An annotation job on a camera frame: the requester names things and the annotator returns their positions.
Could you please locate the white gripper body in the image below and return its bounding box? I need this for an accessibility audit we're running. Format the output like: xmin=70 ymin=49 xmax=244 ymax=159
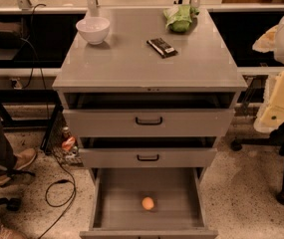
xmin=253 ymin=71 xmax=284 ymax=132

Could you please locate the orange fruit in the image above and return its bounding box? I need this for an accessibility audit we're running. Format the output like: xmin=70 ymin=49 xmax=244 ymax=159
xmin=142 ymin=197 xmax=154 ymax=211

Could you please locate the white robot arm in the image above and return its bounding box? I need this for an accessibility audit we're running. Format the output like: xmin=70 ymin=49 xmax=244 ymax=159
xmin=252 ymin=16 xmax=284 ymax=132

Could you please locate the grey metal drawer cabinet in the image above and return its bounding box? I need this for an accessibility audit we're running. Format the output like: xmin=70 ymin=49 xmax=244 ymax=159
xmin=52 ymin=6 xmax=248 ymax=184

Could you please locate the bottom grey drawer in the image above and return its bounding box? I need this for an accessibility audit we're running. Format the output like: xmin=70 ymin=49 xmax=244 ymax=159
xmin=80 ymin=167 xmax=218 ymax=239

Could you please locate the grey drawer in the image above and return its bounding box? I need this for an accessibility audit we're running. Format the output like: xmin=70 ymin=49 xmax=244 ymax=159
xmin=80 ymin=167 xmax=218 ymax=239
xmin=62 ymin=93 xmax=235 ymax=138
xmin=80 ymin=137 xmax=216 ymax=168

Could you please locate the middle grey drawer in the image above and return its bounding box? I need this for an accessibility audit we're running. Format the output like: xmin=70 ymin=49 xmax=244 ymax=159
xmin=80 ymin=137 xmax=216 ymax=168

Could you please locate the top grey drawer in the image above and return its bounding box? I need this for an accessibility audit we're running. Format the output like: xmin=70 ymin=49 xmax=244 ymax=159
xmin=62 ymin=93 xmax=235 ymax=138

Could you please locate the black snack bar wrapper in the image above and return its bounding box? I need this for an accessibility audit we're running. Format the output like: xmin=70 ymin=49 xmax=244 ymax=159
xmin=146 ymin=38 xmax=177 ymax=59

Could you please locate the green chip bag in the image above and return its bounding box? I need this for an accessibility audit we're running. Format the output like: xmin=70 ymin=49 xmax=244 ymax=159
xmin=163 ymin=5 xmax=199 ymax=33

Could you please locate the white ceramic bowl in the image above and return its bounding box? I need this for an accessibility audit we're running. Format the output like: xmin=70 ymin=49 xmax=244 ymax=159
xmin=76 ymin=17 xmax=111 ymax=45

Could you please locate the tan shoe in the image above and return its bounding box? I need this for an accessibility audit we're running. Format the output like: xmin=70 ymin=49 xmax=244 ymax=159
xmin=0 ymin=148 xmax=37 ymax=186

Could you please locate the dark bag on shelf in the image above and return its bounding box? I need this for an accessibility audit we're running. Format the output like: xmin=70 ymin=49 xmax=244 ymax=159
xmin=0 ymin=22 xmax=23 ymax=49

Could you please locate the wire basket with bottles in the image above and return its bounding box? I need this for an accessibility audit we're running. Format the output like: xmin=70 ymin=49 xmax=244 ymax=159
xmin=49 ymin=113 xmax=83 ymax=166

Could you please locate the black floor cable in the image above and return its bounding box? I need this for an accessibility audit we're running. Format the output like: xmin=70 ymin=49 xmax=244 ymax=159
xmin=21 ymin=3 xmax=78 ymax=239

